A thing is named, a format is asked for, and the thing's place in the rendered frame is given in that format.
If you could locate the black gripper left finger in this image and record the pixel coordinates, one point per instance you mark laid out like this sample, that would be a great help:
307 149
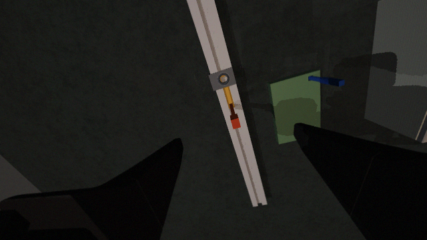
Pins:
131 206

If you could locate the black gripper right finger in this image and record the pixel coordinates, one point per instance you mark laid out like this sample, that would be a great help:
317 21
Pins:
383 188

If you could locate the grey aluminum rail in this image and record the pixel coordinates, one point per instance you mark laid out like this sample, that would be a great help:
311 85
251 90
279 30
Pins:
209 30

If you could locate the dark blue pin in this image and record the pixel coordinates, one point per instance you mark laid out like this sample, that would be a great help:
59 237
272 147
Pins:
330 81

